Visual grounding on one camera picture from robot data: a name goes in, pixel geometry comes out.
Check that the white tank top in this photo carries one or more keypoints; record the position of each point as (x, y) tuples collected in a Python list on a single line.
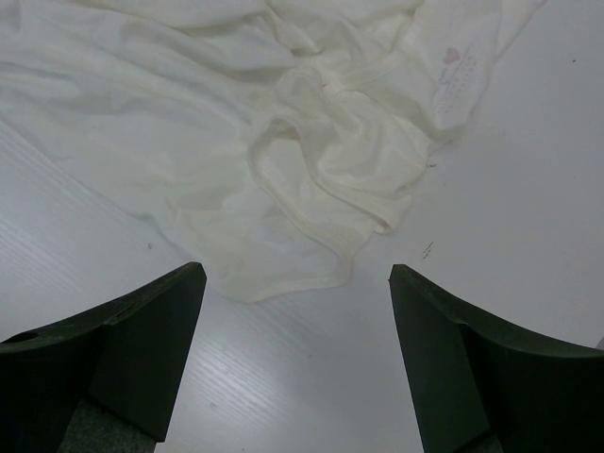
[(268, 139)]

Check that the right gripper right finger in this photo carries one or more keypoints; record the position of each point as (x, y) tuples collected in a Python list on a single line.
[(480, 383)]

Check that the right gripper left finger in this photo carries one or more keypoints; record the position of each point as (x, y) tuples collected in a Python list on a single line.
[(106, 379)]

